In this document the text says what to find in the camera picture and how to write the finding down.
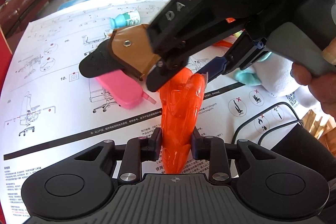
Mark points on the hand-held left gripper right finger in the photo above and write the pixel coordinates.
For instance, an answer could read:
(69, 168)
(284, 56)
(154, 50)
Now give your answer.
(195, 144)

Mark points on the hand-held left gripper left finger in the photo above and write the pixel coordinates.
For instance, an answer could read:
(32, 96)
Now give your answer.
(157, 141)

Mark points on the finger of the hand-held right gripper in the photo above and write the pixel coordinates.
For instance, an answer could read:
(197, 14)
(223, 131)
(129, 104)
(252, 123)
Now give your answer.
(218, 64)
(157, 79)

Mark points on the orange plastic water gun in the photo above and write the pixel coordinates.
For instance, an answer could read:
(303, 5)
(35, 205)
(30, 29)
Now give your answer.
(181, 113)

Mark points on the pink plastic case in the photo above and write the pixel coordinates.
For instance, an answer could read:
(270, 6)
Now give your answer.
(118, 88)

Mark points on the red cardboard box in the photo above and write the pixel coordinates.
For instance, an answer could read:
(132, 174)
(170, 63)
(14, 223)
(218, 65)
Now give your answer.
(3, 43)

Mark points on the person's right hand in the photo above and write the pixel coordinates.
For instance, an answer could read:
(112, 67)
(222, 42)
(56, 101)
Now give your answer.
(315, 87)

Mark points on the white unicorn plush toy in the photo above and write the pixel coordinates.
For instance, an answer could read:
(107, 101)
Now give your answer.
(278, 74)

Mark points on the small light blue bottle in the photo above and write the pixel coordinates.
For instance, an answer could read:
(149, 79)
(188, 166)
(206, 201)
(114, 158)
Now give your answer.
(127, 18)

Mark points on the white instruction sheet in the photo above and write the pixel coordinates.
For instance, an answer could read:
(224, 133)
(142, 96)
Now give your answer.
(65, 108)

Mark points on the wooden stool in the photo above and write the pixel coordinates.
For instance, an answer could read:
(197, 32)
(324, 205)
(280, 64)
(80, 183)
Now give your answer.
(313, 121)

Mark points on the brown leather sofa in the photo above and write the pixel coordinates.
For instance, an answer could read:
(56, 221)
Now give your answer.
(23, 6)

